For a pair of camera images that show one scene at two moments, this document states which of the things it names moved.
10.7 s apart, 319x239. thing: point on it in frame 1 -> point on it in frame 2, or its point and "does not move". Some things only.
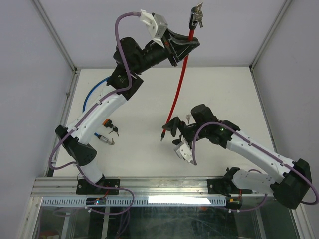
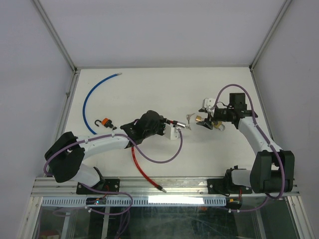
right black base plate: [219, 186] does not move
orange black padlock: [107, 123] does not move
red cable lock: [195, 15] -> [177, 123]
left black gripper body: [153, 55] -> [159, 129]
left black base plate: [84, 186] does not move
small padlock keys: [188, 117] does not move
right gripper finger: [176, 142] -> [204, 110]
